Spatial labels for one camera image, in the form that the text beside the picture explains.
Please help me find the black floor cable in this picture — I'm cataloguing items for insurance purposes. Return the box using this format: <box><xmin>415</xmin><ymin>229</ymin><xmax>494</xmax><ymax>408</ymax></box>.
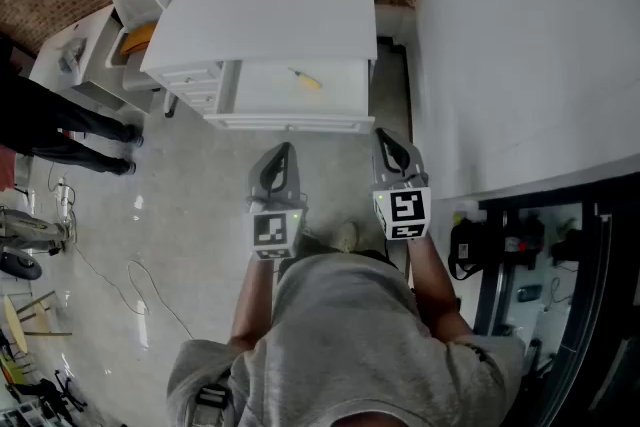
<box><xmin>69</xmin><ymin>234</ymin><xmax>151</xmax><ymax>316</ymax></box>

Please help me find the black bag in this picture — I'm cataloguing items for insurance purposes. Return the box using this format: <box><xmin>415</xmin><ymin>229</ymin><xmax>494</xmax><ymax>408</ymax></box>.
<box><xmin>448</xmin><ymin>217</ymin><xmax>482</xmax><ymax>281</ymax></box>

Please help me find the wooden stool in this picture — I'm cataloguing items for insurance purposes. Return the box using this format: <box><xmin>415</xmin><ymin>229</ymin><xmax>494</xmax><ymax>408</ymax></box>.
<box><xmin>0</xmin><ymin>289</ymin><xmax>74</xmax><ymax>356</ymax></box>

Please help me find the white desk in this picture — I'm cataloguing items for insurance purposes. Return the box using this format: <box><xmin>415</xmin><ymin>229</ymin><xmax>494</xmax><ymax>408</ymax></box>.
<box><xmin>139</xmin><ymin>0</ymin><xmax>379</xmax><ymax>136</ymax></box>

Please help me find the white power strip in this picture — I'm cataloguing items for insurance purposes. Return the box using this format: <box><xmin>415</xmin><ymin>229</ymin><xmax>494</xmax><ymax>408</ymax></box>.
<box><xmin>54</xmin><ymin>177</ymin><xmax>76</xmax><ymax>221</ymax></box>

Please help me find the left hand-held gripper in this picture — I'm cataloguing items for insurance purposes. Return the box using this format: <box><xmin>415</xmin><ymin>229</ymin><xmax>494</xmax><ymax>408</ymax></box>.
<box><xmin>245</xmin><ymin>142</ymin><xmax>307</xmax><ymax>261</ymax></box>

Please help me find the white side table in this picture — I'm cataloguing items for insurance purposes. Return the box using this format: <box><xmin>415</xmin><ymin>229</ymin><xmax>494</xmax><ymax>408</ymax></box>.
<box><xmin>29</xmin><ymin>4</ymin><xmax>156</xmax><ymax>114</ymax></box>

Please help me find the clear plastic bag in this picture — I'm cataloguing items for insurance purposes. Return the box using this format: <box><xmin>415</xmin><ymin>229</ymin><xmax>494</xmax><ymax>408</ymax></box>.
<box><xmin>58</xmin><ymin>37</ymin><xmax>87</xmax><ymax>74</ymax></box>

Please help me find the person's right forearm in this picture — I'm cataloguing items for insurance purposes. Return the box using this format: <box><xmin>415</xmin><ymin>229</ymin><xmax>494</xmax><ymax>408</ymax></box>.
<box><xmin>407</xmin><ymin>234</ymin><xmax>474</xmax><ymax>344</ymax></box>

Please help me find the black office chair base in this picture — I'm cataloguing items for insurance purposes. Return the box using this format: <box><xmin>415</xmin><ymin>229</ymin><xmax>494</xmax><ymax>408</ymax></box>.
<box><xmin>29</xmin><ymin>374</ymin><xmax>89</xmax><ymax>416</ymax></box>

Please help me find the person's left forearm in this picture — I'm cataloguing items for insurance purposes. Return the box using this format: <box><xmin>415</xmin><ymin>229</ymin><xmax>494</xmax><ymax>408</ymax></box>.
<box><xmin>228</xmin><ymin>257</ymin><xmax>279</xmax><ymax>351</ymax></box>

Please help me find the yellow object on shelf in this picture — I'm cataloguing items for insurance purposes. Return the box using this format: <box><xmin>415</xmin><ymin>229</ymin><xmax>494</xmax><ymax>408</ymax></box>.
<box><xmin>121</xmin><ymin>21</ymin><xmax>159</xmax><ymax>56</ymax></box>

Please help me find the yellow-handled screwdriver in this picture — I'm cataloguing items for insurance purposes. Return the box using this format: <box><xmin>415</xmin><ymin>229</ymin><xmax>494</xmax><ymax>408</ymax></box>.
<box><xmin>288</xmin><ymin>67</ymin><xmax>323</xmax><ymax>90</ymax></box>

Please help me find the person's grey shirt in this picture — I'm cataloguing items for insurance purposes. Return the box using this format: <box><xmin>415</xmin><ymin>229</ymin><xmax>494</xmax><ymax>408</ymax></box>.
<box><xmin>166</xmin><ymin>252</ymin><xmax>526</xmax><ymax>427</ymax></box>

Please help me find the black strap buckle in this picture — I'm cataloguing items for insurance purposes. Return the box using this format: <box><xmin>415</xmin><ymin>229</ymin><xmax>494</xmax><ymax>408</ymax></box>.
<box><xmin>194</xmin><ymin>382</ymin><xmax>231</xmax><ymax>416</ymax></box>

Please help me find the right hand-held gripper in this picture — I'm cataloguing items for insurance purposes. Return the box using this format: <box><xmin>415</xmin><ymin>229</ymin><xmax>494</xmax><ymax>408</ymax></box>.
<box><xmin>372</xmin><ymin>127</ymin><xmax>432</xmax><ymax>241</ymax></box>

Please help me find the black glass door frame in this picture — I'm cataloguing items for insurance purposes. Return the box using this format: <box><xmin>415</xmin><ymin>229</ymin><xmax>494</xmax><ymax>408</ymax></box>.
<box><xmin>472</xmin><ymin>169</ymin><xmax>640</xmax><ymax>427</ymax></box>

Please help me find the large white partition panel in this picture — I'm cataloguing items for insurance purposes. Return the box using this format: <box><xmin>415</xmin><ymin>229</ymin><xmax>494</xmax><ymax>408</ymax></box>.
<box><xmin>414</xmin><ymin>0</ymin><xmax>640</xmax><ymax>202</ymax></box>

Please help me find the grey scooter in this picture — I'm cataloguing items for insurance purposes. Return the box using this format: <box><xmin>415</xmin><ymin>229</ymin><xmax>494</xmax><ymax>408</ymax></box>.
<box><xmin>0</xmin><ymin>207</ymin><xmax>77</xmax><ymax>281</ymax></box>

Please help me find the person's pale shoe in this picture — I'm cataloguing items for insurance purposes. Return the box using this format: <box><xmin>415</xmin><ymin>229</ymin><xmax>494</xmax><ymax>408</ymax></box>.
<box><xmin>329</xmin><ymin>221</ymin><xmax>360</xmax><ymax>252</ymax></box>

